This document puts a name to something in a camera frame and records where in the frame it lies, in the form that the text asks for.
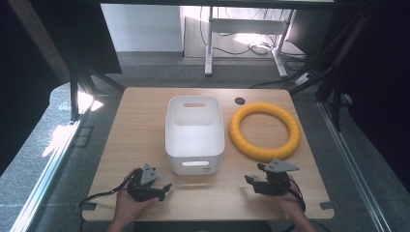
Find white power strip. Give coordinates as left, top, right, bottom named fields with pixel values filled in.
left=294, top=72, right=313, bottom=87

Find black panel on stand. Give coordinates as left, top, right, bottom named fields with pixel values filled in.
left=44, top=2, right=123, bottom=75

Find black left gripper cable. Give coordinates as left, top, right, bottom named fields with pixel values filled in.
left=78, top=167, right=143, bottom=208

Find yellow ribbed ring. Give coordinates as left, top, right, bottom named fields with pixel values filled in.
left=228, top=101, right=302, bottom=162

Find black monitor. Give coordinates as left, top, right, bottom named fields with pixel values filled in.
left=285, top=9, right=335, bottom=57

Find black metal tripod stand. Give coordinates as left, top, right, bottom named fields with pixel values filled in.
left=281, top=9, right=376, bottom=132

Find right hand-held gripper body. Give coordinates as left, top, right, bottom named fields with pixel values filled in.
left=252, top=158, right=301, bottom=196

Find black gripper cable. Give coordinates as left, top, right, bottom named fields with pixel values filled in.
left=78, top=167, right=143, bottom=208
left=287, top=178, right=307, bottom=214

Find person's right hand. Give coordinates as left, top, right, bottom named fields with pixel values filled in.
left=274, top=174, right=307, bottom=221

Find black curtain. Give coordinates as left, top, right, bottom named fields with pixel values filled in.
left=335, top=0, right=410, bottom=185
left=0, top=0, right=62, bottom=177

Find white metal desk frame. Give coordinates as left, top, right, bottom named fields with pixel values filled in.
left=204, top=6, right=298, bottom=79

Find black floor cables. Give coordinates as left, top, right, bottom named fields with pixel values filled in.
left=198, top=6, right=308, bottom=64

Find aluminium rail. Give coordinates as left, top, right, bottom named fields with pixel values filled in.
left=316, top=100, right=393, bottom=232
left=9, top=110, right=93, bottom=232

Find person's left hand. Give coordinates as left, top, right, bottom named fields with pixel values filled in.
left=113, top=168, right=161, bottom=225

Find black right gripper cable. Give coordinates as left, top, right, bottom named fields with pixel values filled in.
left=287, top=178, right=307, bottom=214

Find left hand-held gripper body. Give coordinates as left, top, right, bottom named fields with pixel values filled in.
left=126, top=162, right=162, bottom=203

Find white plastic storage bin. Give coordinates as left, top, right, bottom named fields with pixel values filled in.
left=164, top=95, right=226, bottom=176

